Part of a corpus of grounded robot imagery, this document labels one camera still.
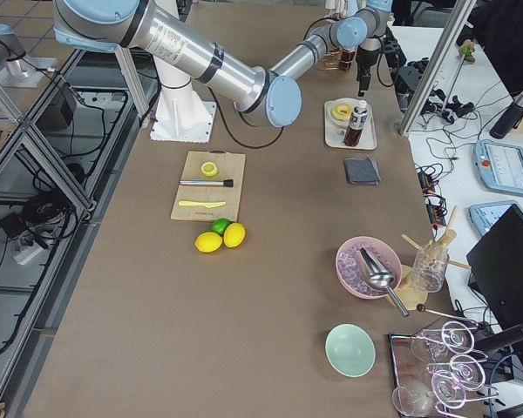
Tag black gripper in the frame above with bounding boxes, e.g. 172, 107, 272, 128
356, 41, 381, 97

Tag tea bottle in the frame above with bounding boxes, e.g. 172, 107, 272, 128
343, 100, 368, 147
338, 48, 357, 71

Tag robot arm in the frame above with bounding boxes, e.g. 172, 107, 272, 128
53, 1, 392, 128

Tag cream serving tray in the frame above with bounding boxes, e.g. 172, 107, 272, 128
323, 98, 377, 151

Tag glazed donut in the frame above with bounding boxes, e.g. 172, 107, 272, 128
331, 104, 353, 122

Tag white round plate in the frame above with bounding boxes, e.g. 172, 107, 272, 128
325, 98, 358, 128

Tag black teleoperation device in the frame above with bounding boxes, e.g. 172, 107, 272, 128
392, 58, 475, 124

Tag grey folded cloth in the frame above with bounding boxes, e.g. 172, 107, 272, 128
344, 157, 381, 185

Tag black thermos bottle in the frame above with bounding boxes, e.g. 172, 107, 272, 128
489, 91, 523, 139

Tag wooden cutting board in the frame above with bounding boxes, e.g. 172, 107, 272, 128
171, 151, 246, 221

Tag blue teach pendant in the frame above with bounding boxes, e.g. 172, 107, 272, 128
468, 199, 523, 236
473, 140, 523, 196

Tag steel muddler black tip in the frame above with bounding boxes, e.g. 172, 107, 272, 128
179, 179, 234, 188

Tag half lemon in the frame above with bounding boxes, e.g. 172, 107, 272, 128
200, 161, 219, 178

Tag pink bowl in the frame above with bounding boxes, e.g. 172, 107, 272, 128
336, 236, 402, 300

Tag clear ice cubes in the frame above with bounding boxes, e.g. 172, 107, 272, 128
336, 244, 385, 299

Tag clear glass jar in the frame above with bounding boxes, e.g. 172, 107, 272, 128
411, 244, 449, 293

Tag steel ice scoop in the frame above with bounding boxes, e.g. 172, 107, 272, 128
356, 247, 410, 317

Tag whole yellow lemon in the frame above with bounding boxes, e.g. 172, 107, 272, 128
223, 222, 246, 248

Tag green lime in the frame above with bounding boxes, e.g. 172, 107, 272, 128
211, 218, 232, 235

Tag yellow plastic knife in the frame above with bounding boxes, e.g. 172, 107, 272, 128
178, 200, 227, 209

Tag wooden mug tree stand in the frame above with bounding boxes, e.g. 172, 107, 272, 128
391, 206, 470, 311

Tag black monitor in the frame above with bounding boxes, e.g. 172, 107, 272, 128
466, 206, 523, 365

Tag green bowl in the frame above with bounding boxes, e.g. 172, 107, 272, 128
325, 324, 376, 378

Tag wine glass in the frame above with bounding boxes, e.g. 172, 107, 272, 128
425, 354, 486, 391
391, 380, 436, 417
431, 370, 466, 409
411, 320, 474, 362

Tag black glass holder stand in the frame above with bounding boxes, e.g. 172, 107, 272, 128
389, 313, 523, 417

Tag copper wire bottle rack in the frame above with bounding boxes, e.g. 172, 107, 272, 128
318, 47, 343, 71

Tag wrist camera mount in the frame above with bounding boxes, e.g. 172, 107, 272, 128
383, 37, 407, 72

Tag aluminium frame post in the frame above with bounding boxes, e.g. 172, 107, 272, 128
398, 0, 476, 138

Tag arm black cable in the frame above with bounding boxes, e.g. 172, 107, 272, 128
207, 86, 287, 150

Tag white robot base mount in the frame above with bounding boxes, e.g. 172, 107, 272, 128
149, 0, 217, 144

